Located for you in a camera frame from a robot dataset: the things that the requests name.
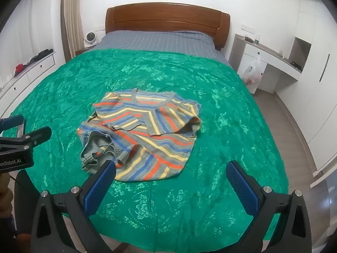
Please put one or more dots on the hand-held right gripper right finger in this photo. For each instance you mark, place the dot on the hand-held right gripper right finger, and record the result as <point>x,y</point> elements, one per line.
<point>243,189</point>

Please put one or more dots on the dark desk item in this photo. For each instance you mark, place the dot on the dark desk item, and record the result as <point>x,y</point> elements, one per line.
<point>248,39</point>
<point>295,65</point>

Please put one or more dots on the white shelf unit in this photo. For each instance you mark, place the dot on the white shelf unit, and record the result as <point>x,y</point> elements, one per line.
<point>273,59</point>

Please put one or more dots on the white wardrobe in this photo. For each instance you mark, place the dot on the white wardrobe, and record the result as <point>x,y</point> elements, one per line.
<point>316,97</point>

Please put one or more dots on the small white fan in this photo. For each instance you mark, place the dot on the small white fan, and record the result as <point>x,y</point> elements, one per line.
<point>90,38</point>

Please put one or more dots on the person's left forearm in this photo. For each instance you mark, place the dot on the person's left forearm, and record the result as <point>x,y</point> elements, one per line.
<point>5,197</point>

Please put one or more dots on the black cloth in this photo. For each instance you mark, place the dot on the black cloth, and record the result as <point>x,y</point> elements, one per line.
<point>40,55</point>

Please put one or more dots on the white drawer cabinet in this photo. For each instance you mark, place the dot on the white drawer cabinet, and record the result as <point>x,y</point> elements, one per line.
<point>31,73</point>

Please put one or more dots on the white plastic bag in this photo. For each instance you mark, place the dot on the white plastic bag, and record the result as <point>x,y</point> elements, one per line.
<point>252,72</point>

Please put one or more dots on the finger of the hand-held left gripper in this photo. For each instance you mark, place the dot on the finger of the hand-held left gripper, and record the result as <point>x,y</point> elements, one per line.
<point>39,135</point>
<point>11,121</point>

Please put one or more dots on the wooden nightstand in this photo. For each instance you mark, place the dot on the wooden nightstand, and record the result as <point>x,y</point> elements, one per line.
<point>85,49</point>

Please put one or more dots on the red cloth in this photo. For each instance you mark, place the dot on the red cloth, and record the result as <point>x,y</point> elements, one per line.
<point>20,69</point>

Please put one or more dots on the green patterned blanket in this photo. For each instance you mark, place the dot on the green patterned blanket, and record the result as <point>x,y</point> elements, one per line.
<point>218,105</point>

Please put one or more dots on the striped knit sweater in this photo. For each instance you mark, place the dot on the striped knit sweater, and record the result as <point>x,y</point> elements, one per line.
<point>147,126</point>

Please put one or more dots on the wooden headboard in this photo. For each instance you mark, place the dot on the wooden headboard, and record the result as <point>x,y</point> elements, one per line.
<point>168,18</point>

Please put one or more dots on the small clear bottle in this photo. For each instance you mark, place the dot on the small clear bottle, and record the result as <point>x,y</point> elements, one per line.
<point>257,39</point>

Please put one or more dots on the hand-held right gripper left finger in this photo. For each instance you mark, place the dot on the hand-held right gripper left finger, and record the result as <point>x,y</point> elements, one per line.
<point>101,187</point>

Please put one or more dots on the beige curtain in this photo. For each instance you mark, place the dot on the beige curtain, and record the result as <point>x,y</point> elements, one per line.
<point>72,18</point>

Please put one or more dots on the bed with grey checked sheet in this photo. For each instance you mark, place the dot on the bed with grey checked sheet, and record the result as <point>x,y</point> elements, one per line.
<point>158,40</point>

